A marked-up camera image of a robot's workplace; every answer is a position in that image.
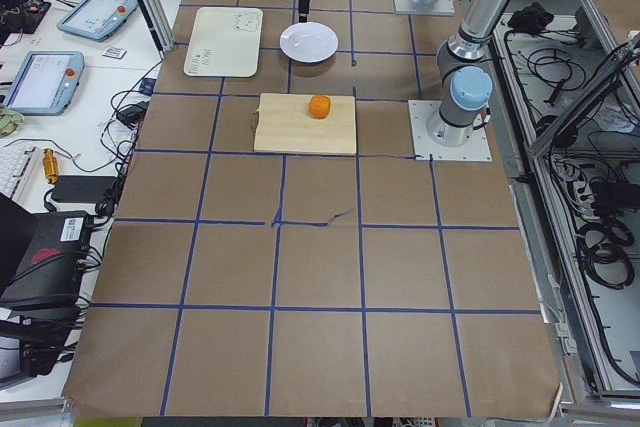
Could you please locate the white keyboard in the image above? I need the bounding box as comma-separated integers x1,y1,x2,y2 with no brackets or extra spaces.
1,146,42,202

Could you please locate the gold metal cylinder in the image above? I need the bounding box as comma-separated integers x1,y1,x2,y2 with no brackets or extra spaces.
42,148,59,185

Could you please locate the black phone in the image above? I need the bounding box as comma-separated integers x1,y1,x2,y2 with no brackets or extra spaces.
51,175,116,203

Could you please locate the wooden cutting board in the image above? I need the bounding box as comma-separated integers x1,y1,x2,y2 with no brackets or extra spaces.
254,93,357,155

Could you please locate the blue teach pendant far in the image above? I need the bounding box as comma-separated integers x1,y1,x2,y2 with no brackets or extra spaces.
57,0,138,41

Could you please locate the white round plate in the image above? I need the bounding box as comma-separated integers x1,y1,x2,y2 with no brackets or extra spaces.
279,22,339,63

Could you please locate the brown paper table cover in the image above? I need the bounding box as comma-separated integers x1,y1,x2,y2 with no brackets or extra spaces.
64,0,560,418

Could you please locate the blue teach pendant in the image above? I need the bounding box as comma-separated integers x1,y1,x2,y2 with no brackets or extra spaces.
57,0,138,41
4,51,85,116

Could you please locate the orange fruit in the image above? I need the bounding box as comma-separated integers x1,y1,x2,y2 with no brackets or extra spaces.
308,94,332,119

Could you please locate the blue teach pendant near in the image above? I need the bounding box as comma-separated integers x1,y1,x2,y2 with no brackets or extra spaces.
4,51,85,116

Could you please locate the cream bear tray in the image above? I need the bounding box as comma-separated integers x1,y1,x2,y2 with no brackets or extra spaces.
183,7,263,78

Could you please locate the black router box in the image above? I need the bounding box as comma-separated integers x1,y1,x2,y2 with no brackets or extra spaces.
1,210,93,311

